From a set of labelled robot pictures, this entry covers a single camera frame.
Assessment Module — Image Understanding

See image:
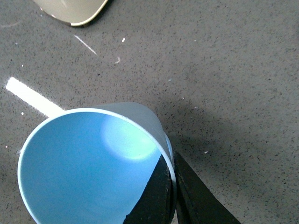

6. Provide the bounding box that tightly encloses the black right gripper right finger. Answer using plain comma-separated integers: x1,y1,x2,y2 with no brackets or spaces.
174,152,240,224

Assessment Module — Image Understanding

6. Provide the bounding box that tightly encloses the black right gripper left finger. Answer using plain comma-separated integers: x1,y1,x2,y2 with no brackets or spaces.
124,156,173,224

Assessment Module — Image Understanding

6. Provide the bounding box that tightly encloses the light blue plastic cup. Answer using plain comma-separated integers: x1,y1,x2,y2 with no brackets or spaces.
17,102,177,224

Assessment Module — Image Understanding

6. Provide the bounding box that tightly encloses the cream toaster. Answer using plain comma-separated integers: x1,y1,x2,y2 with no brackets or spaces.
34,0,108,27

